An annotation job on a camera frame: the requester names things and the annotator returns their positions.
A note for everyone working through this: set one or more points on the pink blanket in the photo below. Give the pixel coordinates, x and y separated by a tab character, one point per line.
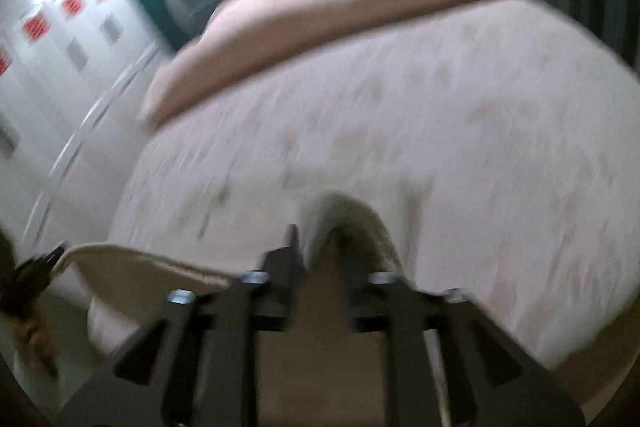
300	7

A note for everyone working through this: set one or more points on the white wardrobe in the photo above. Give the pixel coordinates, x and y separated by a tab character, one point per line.
50	107

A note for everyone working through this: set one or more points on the white fuzzy blanket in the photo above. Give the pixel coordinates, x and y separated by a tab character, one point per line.
400	107

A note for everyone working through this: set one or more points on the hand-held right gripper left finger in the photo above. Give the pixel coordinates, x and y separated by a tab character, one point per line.
282	292

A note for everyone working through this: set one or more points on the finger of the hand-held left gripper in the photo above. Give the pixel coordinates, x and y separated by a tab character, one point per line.
42	264

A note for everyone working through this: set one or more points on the red sticker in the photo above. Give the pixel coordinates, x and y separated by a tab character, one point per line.
35	28
3	60
71	4

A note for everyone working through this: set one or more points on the white fleece garment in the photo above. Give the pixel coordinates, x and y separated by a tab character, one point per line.
345	227

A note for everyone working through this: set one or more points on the person's left hand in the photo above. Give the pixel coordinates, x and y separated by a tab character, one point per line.
32	339

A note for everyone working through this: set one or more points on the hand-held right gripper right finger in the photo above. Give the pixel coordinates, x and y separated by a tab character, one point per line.
361	302

